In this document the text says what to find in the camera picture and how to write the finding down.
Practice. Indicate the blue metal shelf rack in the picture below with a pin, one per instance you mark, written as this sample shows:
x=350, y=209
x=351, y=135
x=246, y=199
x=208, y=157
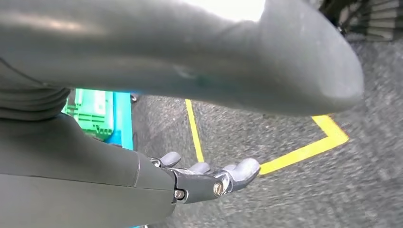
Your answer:
x=121, y=126

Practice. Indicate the black ribbed object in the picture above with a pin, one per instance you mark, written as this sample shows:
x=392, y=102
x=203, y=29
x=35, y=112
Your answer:
x=377, y=19

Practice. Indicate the green plastic crate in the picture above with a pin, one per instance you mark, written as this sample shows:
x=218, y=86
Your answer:
x=91, y=110

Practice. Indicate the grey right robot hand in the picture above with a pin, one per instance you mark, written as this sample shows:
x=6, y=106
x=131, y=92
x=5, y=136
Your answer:
x=94, y=188

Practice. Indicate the yellow floor tape square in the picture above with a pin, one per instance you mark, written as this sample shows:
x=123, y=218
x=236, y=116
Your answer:
x=299, y=154

